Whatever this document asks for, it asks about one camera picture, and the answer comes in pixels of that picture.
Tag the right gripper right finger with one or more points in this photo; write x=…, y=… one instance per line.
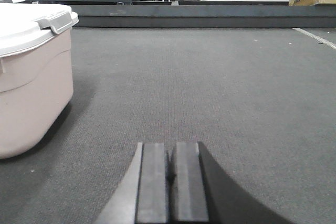
x=202, y=192

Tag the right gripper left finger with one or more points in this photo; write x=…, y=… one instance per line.
x=142, y=195

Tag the white lidded plastic bin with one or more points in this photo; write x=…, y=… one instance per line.
x=36, y=72

